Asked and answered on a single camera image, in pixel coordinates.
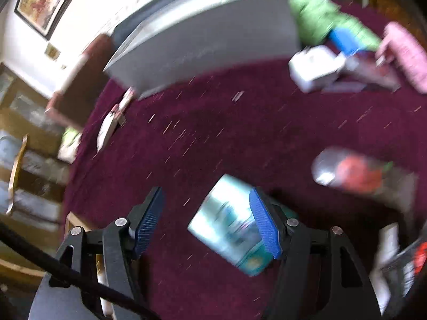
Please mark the maroon tablecloth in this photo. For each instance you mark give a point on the maroon tablecloth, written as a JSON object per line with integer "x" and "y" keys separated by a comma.
{"x": 233, "y": 133}

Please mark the white car key fob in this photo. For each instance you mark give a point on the white car key fob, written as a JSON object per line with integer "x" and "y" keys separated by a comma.
{"x": 106, "y": 130}

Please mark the silver can with red label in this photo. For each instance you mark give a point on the silver can with red label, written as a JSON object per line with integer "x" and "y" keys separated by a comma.
{"x": 353, "y": 173}

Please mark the wooden glass-door cabinet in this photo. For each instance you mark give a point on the wooden glass-door cabinet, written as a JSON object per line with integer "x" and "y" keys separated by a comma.
{"x": 33, "y": 123}

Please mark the black leather chair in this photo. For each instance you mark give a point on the black leather chair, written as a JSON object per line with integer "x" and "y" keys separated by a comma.
{"x": 121, "y": 35}

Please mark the small gold framed picture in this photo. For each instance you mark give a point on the small gold framed picture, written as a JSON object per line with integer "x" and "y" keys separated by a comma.
{"x": 52, "y": 52}

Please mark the blue object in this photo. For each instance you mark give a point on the blue object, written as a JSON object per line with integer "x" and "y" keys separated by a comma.
{"x": 345, "y": 40}

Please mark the white packet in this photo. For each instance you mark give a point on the white packet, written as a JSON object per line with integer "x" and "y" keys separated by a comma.
{"x": 387, "y": 256}

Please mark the grey box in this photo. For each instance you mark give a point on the grey box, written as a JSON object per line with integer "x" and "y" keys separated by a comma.
{"x": 200, "y": 40}

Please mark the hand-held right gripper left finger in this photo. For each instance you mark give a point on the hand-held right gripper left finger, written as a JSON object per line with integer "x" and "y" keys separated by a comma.
{"x": 150, "y": 220}

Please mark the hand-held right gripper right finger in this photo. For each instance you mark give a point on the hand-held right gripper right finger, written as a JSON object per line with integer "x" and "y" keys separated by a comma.
{"x": 263, "y": 223}

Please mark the cardboard box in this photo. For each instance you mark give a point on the cardboard box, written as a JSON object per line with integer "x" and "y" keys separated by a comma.
{"x": 75, "y": 221}

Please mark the wooden chair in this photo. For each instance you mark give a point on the wooden chair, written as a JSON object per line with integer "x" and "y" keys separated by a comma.
{"x": 16, "y": 173}

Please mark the pink cloth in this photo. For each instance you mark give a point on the pink cloth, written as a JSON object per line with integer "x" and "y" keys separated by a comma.
{"x": 407, "y": 53}

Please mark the small white box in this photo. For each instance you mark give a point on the small white box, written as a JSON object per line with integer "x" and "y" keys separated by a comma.
{"x": 313, "y": 66}

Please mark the green and white patterned cushion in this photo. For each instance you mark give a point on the green and white patterned cushion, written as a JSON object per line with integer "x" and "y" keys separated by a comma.
{"x": 70, "y": 145}

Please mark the brown armchair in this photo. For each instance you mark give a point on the brown armchair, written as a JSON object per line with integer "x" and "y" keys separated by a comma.
{"x": 76, "y": 90}

